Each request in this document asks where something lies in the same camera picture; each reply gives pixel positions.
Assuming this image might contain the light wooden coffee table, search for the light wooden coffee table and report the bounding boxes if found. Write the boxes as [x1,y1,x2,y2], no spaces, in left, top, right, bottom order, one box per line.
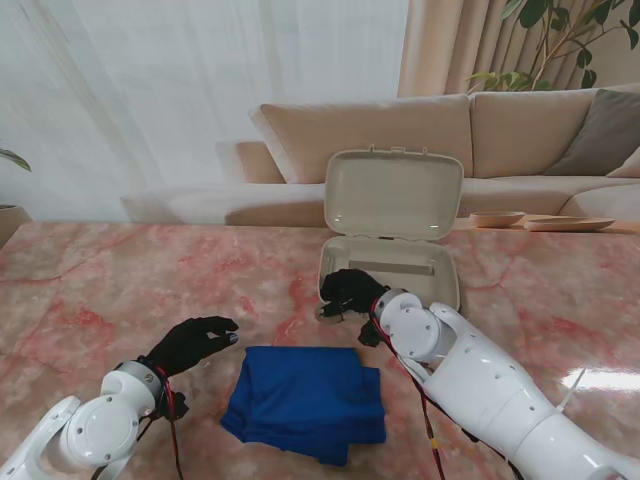
[449,217,640,236]

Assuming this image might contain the beige suitcase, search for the beige suitcase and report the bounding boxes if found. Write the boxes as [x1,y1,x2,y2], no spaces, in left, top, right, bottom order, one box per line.
[315,144,465,326]

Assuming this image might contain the blue shirt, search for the blue shirt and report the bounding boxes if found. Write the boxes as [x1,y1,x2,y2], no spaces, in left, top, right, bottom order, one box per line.
[219,345,387,469]

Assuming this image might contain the white sheer curtain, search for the white sheer curtain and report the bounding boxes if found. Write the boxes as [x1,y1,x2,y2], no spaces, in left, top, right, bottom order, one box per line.
[0,0,411,224]

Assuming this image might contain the grey cushion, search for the grey cushion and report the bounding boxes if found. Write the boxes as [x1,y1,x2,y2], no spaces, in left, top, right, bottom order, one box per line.
[544,88,640,176]

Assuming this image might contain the beige sofa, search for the beige sofa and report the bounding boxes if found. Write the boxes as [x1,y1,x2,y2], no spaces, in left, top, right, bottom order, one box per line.
[119,82,640,227]

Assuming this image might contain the white cable tie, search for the white cable tie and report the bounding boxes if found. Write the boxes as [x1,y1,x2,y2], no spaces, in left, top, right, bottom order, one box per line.
[554,368,587,414]

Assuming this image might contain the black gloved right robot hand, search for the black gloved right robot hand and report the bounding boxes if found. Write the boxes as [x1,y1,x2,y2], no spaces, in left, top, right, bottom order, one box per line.
[319,268,391,319]

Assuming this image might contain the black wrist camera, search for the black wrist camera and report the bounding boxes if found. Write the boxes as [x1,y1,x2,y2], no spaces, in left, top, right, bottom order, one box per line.
[162,392,190,420]
[357,319,384,349]

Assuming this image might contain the single green plant leaf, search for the single green plant leaf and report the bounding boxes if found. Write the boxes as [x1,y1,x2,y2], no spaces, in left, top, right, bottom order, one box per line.
[0,148,32,173]

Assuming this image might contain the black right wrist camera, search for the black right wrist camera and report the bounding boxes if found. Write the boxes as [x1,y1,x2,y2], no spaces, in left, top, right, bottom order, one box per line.
[357,319,384,349]

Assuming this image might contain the flat wooden tray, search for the flat wooden tray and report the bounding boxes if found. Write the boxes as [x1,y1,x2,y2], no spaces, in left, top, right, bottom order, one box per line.
[523,215,616,232]

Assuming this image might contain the beige plant pot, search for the beige plant pot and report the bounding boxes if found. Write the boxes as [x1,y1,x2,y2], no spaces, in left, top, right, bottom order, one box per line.
[0,203,32,249]

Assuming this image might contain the beige curtain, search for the beige curtain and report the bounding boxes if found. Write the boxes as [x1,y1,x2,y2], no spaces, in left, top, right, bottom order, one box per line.
[397,0,640,99]

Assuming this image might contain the red black left arm cable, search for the red black left arm cable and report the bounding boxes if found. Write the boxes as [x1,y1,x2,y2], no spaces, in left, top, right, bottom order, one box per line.
[89,369,189,480]

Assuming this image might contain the red black right arm cable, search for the red black right arm cable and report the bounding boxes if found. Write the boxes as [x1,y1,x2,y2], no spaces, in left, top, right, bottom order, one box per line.
[367,299,446,480]

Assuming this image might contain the round wooden bowl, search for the round wooden bowl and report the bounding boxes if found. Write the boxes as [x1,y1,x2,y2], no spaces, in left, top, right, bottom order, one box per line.
[469,210,527,229]

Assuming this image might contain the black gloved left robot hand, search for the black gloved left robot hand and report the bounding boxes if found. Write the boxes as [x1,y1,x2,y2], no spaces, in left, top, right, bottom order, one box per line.
[137,316,240,377]

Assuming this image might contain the red black arm cable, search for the red black arm cable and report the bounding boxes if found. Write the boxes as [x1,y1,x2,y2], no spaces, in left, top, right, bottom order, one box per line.
[89,369,189,480]
[367,299,446,480]

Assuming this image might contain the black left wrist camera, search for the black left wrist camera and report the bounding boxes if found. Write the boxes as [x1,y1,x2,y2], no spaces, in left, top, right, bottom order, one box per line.
[162,392,190,420]

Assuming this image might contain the tall green leafy plant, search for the tall green leafy plant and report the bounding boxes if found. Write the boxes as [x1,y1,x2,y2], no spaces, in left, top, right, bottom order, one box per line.
[467,0,640,92]

